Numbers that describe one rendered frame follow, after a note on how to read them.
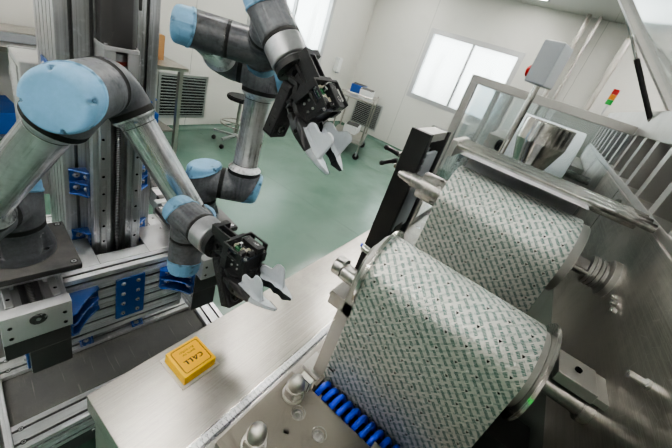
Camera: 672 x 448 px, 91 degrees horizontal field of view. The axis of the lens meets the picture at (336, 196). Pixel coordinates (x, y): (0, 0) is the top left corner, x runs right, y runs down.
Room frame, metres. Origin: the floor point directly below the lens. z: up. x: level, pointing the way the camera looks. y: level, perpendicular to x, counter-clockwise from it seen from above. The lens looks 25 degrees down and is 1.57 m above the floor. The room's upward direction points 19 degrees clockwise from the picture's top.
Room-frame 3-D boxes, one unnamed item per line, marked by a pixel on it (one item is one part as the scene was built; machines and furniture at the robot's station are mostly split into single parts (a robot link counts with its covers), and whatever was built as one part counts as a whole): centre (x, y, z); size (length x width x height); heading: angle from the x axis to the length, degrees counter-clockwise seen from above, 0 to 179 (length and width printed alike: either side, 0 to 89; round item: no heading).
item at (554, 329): (0.35, -0.33, 1.25); 0.15 x 0.01 x 0.15; 152
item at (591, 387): (0.33, -0.37, 1.28); 0.06 x 0.05 x 0.02; 62
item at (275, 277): (0.52, 0.06, 1.12); 0.09 x 0.03 x 0.06; 71
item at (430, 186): (0.70, -0.20, 1.34); 0.06 x 0.06 x 0.06; 62
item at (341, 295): (0.52, -0.09, 1.05); 0.06 x 0.05 x 0.31; 62
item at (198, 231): (0.59, 0.23, 1.11); 0.08 x 0.05 x 0.08; 152
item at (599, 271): (0.55, -0.48, 1.34); 0.07 x 0.07 x 0.07; 62
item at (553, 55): (0.94, -0.39, 1.66); 0.07 x 0.07 x 0.10; 47
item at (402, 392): (0.36, -0.19, 1.11); 0.23 x 0.01 x 0.18; 62
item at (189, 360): (0.44, 0.18, 0.91); 0.07 x 0.07 x 0.02; 62
